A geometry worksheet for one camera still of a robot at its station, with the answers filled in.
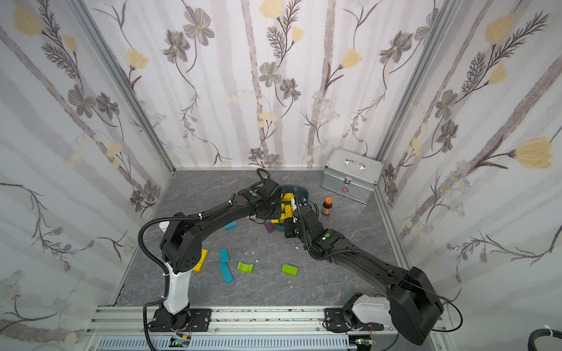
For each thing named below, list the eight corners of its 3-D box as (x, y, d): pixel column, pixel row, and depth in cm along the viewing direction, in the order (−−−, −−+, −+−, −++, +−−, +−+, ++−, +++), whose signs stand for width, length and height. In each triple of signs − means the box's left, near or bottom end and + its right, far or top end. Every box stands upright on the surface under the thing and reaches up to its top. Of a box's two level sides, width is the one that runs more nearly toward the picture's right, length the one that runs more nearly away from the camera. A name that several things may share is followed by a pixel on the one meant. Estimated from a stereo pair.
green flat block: (280, 272, 87) (280, 270, 85) (283, 265, 89) (282, 262, 87) (296, 278, 86) (297, 276, 83) (299, 270, 87) (299, 268, 85)
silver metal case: (319, 190, 115) (323, 168, 102) (331, 168, 125) (336, 146, 112) (365, 208, 107) (376, 187, 95) (374, 183, 118) (385, 161, 105)
